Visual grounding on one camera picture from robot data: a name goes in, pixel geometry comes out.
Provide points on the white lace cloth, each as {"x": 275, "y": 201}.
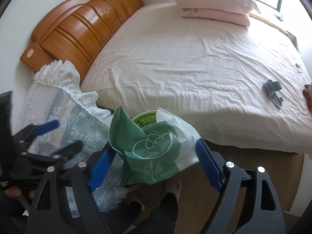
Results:
{"x": 73, "y": 117}

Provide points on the dark green plastic bag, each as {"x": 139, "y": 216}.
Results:
{"x": 151, "y": 156}

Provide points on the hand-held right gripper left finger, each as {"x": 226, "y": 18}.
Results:
{"x": 102, "y": 168}

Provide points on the bed with pink sheet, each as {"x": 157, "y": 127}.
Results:
{"x": 195, "y": 78}

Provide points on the grey plastic clip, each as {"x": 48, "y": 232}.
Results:
{"x": 271, "y": 89}

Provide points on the wooden bed rail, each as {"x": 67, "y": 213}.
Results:
{"x": 270, "y": 23}

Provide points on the person's left leg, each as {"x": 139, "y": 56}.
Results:
{"x": 121, "y": 217}

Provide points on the person's left hand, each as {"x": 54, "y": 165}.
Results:
{"x": 14, "y": 191}

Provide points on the green plastic waste basket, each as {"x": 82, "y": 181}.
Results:
{"x": 143, "y": 120}

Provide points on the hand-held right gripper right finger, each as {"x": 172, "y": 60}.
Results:
{"x": 207, "y": 165}

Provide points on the person's right leg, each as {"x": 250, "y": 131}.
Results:
{"x": 168, "y": 214}

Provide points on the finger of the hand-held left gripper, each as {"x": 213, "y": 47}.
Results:
{"x": 48, "y": 126}
{"x": 69, "y": 147}

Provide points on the wooden headboard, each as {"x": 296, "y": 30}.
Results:
{"x": 80, "y": 22}

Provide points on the folded pink quilt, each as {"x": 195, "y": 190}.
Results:
{"x": 219, "y": 15}

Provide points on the person's leg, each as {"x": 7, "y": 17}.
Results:
{"x": 168, "y": 214}
{"x": 121, "y": 217}

